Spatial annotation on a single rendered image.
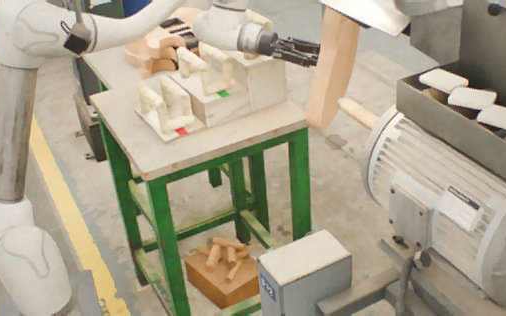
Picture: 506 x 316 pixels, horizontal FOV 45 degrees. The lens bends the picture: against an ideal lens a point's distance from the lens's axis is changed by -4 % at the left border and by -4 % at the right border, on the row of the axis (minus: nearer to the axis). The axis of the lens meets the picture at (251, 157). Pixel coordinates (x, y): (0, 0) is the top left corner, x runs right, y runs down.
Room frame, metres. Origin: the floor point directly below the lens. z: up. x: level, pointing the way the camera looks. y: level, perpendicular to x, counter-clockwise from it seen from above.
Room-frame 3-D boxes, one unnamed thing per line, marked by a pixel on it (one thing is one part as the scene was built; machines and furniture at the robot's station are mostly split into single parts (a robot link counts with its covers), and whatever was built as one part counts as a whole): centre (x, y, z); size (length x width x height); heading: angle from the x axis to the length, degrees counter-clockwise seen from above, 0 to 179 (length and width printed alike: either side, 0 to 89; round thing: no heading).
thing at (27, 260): (1.26, 0.60, 0.87); 0.18 x 0.16 x 0.22; 42
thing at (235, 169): (2.31, 0.07, 0.45); 0.05 x 0.05 x 0.90; 25
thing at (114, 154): (2.10, 0.52, 0.45); 0.05 x 0.05 x 0.90; 25
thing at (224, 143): (1.95, 0.18, 0.55); 0.62 x 0.58 x 0.76; 25
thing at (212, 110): (1.93, 0.12, 0.98); 0.27 x 0.16 x 0.09; 28
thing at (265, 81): (2.00, -0.01, 1.02); 0.27 x 0.15 x 0.17; 28
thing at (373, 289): (0.89, -0.19, 1.02); 0.19 x 0.04 x 0.04; 115
